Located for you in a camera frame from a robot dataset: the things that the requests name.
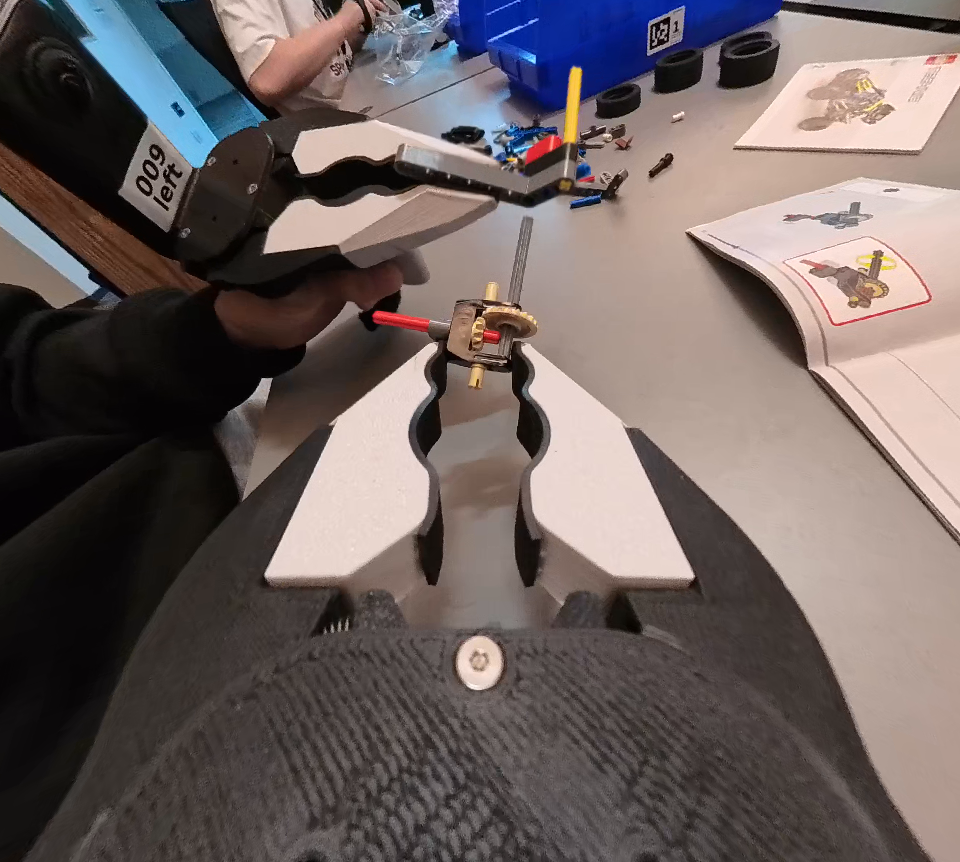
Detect black gear frame assembly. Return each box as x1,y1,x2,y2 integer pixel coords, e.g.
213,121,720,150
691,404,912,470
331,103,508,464
372,216,541,392

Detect wooden post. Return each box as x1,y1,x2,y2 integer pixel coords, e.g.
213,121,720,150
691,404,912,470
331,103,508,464
0,141,210,298

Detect closed instruction booklet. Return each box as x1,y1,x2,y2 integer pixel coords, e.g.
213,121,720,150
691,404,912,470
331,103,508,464
734,54,960,156

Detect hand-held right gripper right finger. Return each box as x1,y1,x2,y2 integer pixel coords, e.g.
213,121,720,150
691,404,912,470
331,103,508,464
512,342,697,625

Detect person's left forearm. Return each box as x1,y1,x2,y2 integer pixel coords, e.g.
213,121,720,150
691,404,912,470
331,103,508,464
0,283,309,451

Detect clear plastic bags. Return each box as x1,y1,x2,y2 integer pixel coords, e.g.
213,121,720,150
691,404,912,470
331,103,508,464
369,0,524,88

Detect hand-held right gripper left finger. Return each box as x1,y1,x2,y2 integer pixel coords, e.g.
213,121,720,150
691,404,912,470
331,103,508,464
264,341,451,625

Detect pile of toy building pieces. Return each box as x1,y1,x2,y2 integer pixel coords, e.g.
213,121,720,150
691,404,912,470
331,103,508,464
441,114,633,211

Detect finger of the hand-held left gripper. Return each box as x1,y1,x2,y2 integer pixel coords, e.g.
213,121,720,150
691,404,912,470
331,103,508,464
291,120,423,178
262,186,501,269

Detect grey beam yellow axle assembly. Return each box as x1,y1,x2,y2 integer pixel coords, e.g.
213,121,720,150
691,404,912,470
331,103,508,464
393,66,595,208

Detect open instruction booklet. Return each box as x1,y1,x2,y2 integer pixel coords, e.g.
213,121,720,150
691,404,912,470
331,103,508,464
687,177,960,542

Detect person's left hand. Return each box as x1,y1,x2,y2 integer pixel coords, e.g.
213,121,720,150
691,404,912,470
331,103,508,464
213,264,406,353

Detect grey cloth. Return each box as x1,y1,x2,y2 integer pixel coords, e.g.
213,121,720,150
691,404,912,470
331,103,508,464
216,382,273,499

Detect black office chair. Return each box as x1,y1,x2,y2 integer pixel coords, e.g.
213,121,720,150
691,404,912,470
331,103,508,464
156,0,280,122

